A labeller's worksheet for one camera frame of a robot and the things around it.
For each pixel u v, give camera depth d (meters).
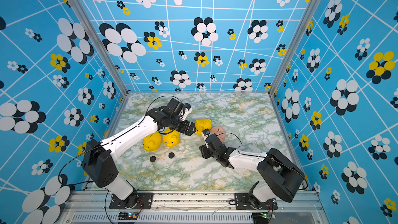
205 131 0.79
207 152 0.79
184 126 0.72
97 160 0.43
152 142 0.84
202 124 0.91
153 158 0.87
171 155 0.89
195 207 0.72
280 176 0.43
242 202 0.72
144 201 0.73
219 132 0.88
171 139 0.86
